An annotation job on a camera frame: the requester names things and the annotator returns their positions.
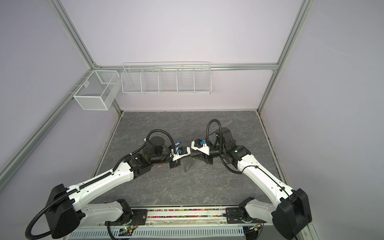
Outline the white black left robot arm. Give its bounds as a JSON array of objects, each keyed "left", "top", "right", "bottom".
[{"left": 43, "top": 136, "right": 191, "bottom": 239}]

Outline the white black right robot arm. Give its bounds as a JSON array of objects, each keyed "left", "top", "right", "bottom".
[{"left": 190, "top": 128, "right": 312, "bottom": 240}]

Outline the small white mesh basket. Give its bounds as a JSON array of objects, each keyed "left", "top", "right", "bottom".
[{"left": 74, "top": 70, "right": 122, "bottom": 111}]

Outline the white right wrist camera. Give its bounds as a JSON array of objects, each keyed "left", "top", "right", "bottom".
[{"left": 191, "top": 139, "right": 210, "bottom": 156}]

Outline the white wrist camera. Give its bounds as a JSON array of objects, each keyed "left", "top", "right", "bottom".
[
  {"left": 173, "top": 147, "right": 191, "bottom": 155},
  {"left": 191, "top": 139, "right": 210, "bottom": 156}
]

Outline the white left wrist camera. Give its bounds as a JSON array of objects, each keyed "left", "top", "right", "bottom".
[{"left": 173, "top": 147, "right": 191, "bottom": 155}]

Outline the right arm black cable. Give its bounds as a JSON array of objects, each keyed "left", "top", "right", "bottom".
[{"left": 205, "top": 119, "right": 244, "bottom": 175}]

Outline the aluminium base rail with beads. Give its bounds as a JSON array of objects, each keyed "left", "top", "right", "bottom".
[{"left": 134, "top": 203, "right": 277, "bottom": 226}]

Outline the long white wire basket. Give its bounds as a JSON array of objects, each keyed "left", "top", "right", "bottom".
[{"left": 121, "top": 62, "right": 212, "bottom": 95}]

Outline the white vented cable duct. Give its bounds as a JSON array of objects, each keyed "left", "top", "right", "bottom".
[{"left": 65, "top": 226, "right": 245, "bottom": 240}]

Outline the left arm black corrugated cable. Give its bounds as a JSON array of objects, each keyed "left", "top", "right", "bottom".
[{"left": 24, "top": 129, "right": 177, "bottom": 240}]

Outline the aluminium frame corner post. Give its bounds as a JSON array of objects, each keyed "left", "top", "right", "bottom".
[{"left": 257, "top": 0, "right": 315, "bottom": 113}]

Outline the left aluminium frame post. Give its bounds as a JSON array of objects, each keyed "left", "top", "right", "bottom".
[{"left": 47, "top": 1, "right": 123, "bottom": 116}]

